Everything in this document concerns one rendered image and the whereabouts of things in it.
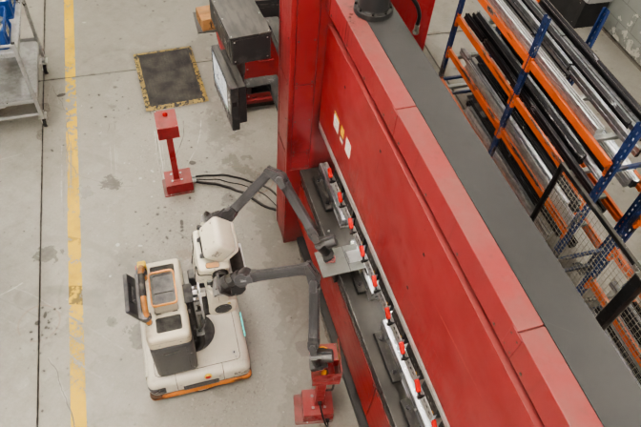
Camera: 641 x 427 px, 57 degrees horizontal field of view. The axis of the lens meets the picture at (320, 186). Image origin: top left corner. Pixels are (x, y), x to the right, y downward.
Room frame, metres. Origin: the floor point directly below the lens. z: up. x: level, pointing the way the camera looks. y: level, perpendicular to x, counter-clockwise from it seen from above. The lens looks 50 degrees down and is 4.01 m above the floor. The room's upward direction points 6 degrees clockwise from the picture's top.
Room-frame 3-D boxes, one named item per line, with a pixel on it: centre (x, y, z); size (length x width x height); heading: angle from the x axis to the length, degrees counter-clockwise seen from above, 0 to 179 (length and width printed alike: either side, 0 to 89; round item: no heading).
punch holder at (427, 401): (1.10, -0.66, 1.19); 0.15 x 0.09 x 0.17; 22
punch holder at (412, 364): (1.29, -0.58, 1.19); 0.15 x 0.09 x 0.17; 22
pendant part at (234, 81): (2.92, 0.65, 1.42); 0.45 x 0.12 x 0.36; 26
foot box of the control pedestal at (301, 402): (1.41, -0.10, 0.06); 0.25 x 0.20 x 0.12; 100
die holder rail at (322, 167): (2.52, -0.09, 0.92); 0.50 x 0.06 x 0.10; 22
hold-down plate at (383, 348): (1.42, -0.47, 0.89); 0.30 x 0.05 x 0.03; 22
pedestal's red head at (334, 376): (1.42, -0.13, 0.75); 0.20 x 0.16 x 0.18; 10
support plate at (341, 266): (1.95, -0.16, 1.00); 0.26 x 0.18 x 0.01; 112
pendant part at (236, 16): (3.00, 0.59, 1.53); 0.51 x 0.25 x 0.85; 26
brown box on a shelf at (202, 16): (4.20, 1.07, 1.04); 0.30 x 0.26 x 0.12; 20
